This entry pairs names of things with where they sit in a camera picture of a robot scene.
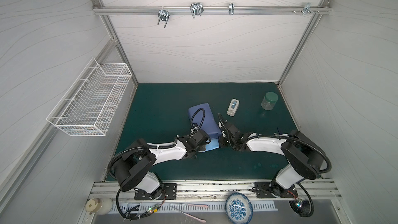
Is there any light blue wrapping paper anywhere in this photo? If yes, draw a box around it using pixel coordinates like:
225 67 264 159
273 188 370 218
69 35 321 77
188 103 222 152

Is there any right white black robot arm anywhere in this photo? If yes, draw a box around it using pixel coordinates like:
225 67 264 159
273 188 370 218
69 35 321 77
218 113 332 198

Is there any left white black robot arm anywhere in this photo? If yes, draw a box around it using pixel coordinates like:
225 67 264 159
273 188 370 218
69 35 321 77
107 108 210 198

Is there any green table mat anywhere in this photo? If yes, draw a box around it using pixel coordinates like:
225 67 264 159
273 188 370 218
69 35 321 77
117 83 296 180

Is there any green lid clear jar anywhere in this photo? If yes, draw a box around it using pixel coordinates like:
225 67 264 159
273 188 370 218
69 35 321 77
261 92 279 111

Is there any blue white patterned plate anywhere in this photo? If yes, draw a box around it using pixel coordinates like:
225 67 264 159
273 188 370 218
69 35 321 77
225 192 254 224

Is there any white round container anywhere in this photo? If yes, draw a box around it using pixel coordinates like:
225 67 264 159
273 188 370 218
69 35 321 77
85 198 113 215

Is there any left metal hook clamp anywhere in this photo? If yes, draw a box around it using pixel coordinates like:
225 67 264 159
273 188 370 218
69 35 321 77
157 9 170 28

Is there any metal hook clamp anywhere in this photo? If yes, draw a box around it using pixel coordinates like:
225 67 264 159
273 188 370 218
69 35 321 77
157 9 170 28
189 2 204 19

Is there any middle metal hook clamp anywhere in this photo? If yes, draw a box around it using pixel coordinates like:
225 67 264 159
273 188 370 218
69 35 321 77
189 2 204 19

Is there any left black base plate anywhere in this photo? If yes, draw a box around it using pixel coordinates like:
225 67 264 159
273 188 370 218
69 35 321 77
134 183 177 201

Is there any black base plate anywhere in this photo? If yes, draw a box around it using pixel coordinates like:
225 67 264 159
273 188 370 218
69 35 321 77
134 183 177 201
251 181 298 199

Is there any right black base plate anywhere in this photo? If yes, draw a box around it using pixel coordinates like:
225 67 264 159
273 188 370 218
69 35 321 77
251 181 298 199

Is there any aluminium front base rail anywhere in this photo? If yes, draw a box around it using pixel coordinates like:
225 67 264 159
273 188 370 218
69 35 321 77
88 178 342 202

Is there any white wire basket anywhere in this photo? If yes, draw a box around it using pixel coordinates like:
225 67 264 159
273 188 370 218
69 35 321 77
46 58 132 136

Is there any aluminium top cross rail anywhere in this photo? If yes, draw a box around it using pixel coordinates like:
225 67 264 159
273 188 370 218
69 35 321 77
93 5 332 16

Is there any small metal ring clamp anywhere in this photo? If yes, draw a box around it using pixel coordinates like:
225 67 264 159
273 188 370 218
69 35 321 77
229 3 235 16

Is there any right metal bracket clamp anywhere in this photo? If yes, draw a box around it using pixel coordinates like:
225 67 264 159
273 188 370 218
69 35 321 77
292 3 320 16

